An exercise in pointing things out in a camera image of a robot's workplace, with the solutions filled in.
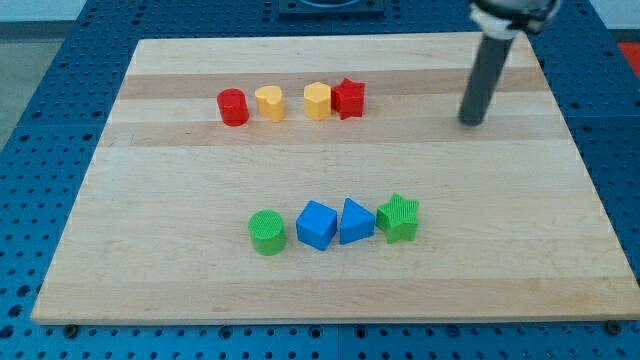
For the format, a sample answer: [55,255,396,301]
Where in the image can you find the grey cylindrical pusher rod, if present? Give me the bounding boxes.
[458,35,513,126]

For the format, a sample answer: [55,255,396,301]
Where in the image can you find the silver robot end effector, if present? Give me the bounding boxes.
[469,0,563,40]

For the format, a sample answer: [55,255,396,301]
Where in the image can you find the green cylinder block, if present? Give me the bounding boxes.
[248,209,287,256]

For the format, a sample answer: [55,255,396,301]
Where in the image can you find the red star block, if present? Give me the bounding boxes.
[331,78,366,120]

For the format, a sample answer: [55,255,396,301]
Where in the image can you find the yellow hexagon block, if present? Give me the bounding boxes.
[303,82,332,120]

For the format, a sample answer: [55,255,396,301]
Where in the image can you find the green star block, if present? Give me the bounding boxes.
[376,193,419,244]

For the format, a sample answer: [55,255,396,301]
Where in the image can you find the blue triangle block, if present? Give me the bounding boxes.
[339,198,376,245]

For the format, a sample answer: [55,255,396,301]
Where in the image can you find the yellow heart block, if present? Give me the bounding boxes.
[254,85,286,122]

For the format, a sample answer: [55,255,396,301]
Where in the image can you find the blue cube block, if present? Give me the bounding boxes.
[296,200,338,251]

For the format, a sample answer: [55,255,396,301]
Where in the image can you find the red cylinder block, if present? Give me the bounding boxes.
[216,88,249,127]

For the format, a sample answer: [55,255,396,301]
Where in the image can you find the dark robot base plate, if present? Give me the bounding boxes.
[274,0,386,17]

